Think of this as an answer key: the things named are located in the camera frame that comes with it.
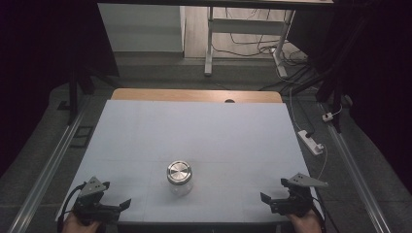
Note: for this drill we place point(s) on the clear glass jar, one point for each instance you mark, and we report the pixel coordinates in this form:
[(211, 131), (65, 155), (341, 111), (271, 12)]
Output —
[(180, 190)]

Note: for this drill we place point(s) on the black stand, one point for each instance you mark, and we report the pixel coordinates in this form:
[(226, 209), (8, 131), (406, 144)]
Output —
[(74, 93), (336, 97)]

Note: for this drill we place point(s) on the white panel board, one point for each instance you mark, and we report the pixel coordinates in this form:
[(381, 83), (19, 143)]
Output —
[(142, 29)]

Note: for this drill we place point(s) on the small white adapter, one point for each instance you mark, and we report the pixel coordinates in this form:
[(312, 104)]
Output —
[(327, 116)]

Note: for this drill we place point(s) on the white power strip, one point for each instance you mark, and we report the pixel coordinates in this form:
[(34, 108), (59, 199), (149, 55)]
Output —
[(310, 142)]

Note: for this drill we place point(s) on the wooden table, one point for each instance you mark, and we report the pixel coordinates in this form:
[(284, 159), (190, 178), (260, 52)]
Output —
[(181, 95)]

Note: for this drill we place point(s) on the metal floor rail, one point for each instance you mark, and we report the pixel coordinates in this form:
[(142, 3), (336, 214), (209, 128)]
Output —
[(48, 168), (356, 171)]

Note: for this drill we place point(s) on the white-legged desk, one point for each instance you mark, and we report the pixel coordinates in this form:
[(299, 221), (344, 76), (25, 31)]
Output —
[(246, 26)]

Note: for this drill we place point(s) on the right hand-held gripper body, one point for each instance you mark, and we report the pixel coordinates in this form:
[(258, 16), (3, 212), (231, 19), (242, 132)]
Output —
[(296, 204)]

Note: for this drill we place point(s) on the person's left hand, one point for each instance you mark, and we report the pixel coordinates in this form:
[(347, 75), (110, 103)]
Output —
[(76, 227)]

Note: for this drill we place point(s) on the black curtain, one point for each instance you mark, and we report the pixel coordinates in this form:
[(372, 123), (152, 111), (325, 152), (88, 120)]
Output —
[(382, 81), (39, 64)]

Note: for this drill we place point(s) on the person's right hand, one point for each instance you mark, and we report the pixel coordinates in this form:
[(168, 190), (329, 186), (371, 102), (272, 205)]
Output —
[(307, 225)]

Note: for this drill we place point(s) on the black rectangular floor bracket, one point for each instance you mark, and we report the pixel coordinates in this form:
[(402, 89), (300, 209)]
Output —
[(81, 136)]

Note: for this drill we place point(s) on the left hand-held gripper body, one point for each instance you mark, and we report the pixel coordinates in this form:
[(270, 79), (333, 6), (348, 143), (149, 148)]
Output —
[(92, 207)]

